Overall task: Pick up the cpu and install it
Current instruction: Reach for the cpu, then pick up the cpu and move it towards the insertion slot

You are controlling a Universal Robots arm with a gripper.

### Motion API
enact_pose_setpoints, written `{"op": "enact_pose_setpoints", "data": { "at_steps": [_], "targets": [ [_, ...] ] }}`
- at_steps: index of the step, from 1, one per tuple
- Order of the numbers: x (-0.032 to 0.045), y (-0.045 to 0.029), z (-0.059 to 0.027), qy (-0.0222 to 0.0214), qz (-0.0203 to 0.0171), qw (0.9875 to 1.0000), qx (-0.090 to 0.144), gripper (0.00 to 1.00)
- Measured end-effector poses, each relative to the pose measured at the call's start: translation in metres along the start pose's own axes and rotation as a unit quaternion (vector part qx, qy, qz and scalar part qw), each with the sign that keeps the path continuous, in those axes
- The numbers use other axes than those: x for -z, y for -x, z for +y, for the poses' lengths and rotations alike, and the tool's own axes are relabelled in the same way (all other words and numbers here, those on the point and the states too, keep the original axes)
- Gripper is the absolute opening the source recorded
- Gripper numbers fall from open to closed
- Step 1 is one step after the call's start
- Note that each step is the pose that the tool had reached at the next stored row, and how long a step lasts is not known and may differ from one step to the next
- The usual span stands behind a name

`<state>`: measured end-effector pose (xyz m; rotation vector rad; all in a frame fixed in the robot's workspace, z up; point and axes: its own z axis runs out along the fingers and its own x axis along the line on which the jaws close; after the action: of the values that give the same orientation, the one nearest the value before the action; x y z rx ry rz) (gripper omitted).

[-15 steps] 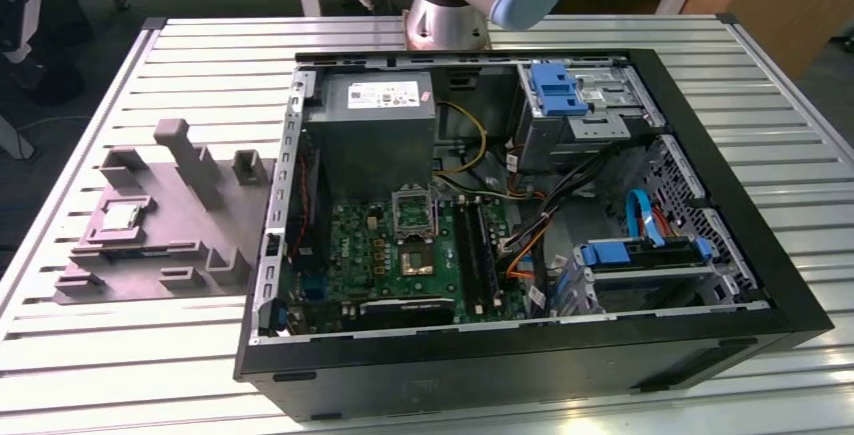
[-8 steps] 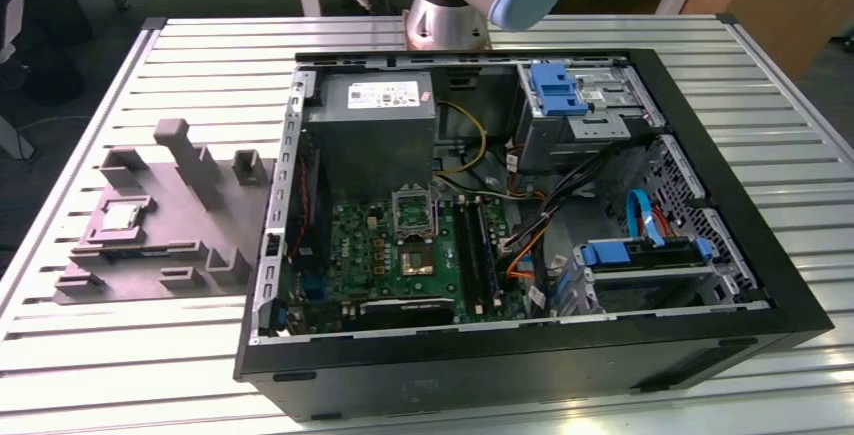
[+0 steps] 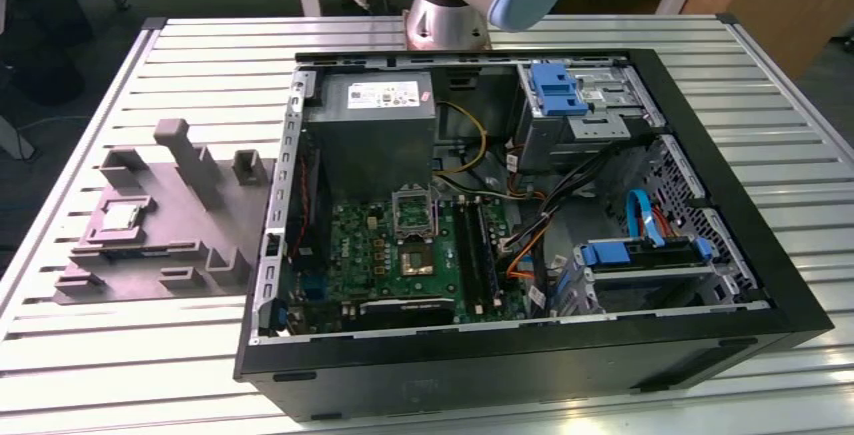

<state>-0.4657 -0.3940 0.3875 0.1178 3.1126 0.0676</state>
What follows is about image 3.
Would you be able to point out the silver CPU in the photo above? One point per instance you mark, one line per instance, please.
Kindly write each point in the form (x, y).
(120, 216)

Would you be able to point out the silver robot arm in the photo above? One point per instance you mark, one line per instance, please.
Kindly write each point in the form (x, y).
(443, 20)

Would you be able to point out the CPU socket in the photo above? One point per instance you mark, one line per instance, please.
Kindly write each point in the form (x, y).
(419, 261)

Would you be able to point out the metal locking lever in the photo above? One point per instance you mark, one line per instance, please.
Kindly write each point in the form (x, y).
(435, 220)

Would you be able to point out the grey power supply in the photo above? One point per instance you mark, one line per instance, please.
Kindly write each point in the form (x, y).
(374, 150)

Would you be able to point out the green motherboard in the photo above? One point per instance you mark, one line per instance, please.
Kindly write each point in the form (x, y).
(360, 250)

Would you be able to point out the black case fan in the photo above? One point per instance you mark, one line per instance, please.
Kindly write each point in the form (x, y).
(322, 235)

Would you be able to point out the black graphics card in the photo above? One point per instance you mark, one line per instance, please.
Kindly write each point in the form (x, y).
(400, 307)

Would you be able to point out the short blue expansion slot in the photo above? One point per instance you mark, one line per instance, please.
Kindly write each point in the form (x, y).
(315, 290)

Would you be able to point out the silver drive cage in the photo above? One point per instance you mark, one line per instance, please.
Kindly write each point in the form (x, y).
(587, 130)
(654, 271)

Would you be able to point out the blue disk carrier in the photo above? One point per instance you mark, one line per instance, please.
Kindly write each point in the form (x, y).
(557, 90)
(607, 254)

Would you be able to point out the blue port connector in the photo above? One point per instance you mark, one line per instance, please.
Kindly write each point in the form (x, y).
(280, 317)

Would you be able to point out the black PC case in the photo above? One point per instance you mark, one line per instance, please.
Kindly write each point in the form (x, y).
(467, 380)

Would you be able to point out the grey parts rack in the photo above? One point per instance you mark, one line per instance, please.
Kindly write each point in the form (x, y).
(174, 215)

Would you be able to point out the white stand leg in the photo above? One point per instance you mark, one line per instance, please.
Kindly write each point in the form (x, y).
(14, 137)

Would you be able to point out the wooden cabinet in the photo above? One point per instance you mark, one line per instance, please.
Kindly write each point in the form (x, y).
(787, 5)

